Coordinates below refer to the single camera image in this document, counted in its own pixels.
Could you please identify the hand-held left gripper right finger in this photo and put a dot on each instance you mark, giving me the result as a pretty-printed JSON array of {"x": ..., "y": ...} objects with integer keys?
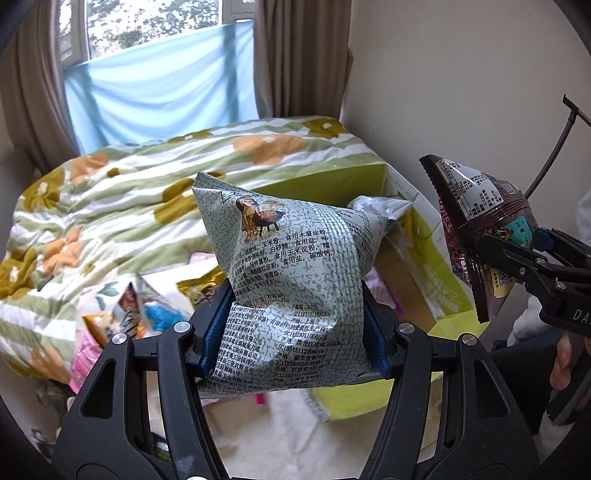
[{"x": 375, "y": 344}]

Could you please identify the silver snack packet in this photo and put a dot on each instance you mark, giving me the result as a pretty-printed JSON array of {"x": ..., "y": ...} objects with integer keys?
[{"x": 378, "y": 207}]

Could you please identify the floral striped blanket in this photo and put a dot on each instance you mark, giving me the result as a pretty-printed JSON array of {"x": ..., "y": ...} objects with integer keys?
[{"x": 138, "y": 194}]

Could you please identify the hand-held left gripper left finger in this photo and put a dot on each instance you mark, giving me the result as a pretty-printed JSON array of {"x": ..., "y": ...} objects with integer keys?
[{"x": 214, "y": 325}]

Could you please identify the dark brown snack packet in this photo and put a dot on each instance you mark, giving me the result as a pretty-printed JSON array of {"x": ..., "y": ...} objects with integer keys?
[{"x": 466, "y": 198}]

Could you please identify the light blue window cloth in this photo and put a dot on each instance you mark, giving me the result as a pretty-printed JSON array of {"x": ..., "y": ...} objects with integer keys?
[{"x": 161, "y": 92}]

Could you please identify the brown and white snack packet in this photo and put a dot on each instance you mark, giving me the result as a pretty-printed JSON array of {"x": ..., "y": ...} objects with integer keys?
[{"x": 131, "y": 314}]

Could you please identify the person's right hand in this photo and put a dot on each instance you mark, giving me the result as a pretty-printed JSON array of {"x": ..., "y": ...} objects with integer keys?
[{"x": 563, "y": 364}]

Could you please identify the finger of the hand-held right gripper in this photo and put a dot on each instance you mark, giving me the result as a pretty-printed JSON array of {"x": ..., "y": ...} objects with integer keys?
[
  {"x": 565, "y": 251},
  {"x": 505, "y": 258}
]

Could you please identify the white floral table cloth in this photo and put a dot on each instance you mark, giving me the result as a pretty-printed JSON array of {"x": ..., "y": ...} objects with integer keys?
[{"x": 277, "y": 438}]

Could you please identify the beige curtain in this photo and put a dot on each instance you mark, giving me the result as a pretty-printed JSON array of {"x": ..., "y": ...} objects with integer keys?
[
  {"x": 300, "y": 55},
  {"x": 37, "y": 83}
]

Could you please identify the blue snack packet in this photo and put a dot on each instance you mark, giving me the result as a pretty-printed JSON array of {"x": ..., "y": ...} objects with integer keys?
[{"x": 161, "y": 316}]

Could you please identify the grey-green printed snack packet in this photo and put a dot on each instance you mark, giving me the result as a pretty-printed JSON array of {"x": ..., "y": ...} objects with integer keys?
[{"x": 295, "y": 277}]

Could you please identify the flat pink pack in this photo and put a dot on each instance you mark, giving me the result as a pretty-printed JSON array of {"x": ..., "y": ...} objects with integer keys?
[{"x": 202, "y": 259}]

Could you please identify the window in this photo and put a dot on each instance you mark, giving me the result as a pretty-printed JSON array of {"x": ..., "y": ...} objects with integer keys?
[{"x": 138, "y": 23}]

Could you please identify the pink snack packet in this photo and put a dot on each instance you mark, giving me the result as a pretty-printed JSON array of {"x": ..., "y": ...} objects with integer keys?
[{"x": 87, "y": 364}]

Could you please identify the person's dark clothing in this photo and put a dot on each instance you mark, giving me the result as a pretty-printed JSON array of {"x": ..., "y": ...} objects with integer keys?
[{"x": 517, "y": 383}]

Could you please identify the green and white cardboard box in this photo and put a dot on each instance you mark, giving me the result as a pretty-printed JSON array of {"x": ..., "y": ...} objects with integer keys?
[{"x": 323, "y": 184}]

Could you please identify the yellow snack packet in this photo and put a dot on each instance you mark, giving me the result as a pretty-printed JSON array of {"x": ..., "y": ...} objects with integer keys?
[{"x": 97, "y": 327}]

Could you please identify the gold snack packet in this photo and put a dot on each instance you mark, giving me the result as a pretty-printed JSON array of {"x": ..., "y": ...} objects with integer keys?
[{"x": 203, "y": 288}]

